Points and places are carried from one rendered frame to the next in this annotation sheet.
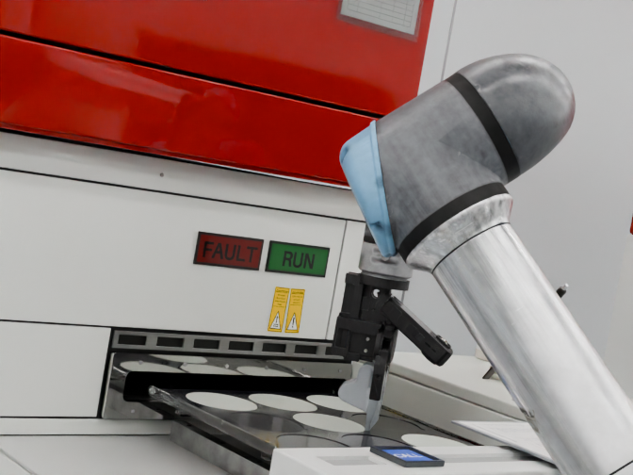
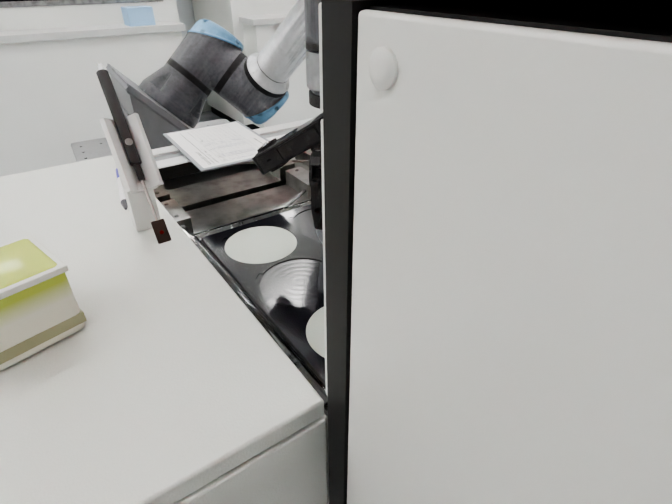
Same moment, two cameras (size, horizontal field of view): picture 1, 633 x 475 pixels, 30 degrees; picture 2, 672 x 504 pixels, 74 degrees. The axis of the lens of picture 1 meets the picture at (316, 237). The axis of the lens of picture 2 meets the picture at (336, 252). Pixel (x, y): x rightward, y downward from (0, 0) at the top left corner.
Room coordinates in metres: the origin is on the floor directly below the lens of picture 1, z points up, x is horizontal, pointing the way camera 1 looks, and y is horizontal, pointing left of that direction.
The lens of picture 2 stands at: (2.13, -0.07, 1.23)
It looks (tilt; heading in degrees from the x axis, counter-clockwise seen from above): 33 degrees down; 184
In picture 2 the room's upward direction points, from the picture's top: straight up
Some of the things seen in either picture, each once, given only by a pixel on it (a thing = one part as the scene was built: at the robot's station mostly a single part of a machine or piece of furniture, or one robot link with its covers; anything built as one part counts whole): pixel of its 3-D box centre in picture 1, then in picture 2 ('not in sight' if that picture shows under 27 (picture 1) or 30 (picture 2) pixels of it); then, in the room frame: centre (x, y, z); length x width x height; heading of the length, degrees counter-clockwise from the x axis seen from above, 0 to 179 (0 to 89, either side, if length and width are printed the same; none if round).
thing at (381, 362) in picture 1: (380, 368); not in sight; (1.59, -0.11, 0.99); 0.05 x 0.02 x 0.09; 172
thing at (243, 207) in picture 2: not in sight; (268, 207); (1.42, -0.24, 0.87); 0.36 x 0.08 x 0.03; 129
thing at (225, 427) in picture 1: (221, 425); not in sight; (1.50, 0.08, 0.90); 0.37 x 0.01 x 0.01; 39
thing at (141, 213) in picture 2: not in sight; (138, 179); (1.69, -0.32, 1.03); 0.06 x 0.04 x 0.13; 39
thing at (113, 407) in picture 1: (235, 388); not in sight; (1.77, 0.08, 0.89); 0.44 x 0.02 x 0.10; 129
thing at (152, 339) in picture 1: (239, 345); not in sight; (1.78, 0.09, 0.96); 0.44 x 0.01 x 0.02; 129
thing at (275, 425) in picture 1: (328, 424); (368, 255); (1.62, -0.06, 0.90); 0.34 x 0.34 x 0.01; 39
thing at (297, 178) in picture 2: not in sight; (304, 181); (1.37, -0.18, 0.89); 0.08 x 0.03 x 0.03; 39
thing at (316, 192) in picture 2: not in sight; (321, 195); (1.63, -0.12, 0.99); 0.05 x 0.02 x 0.09; 172
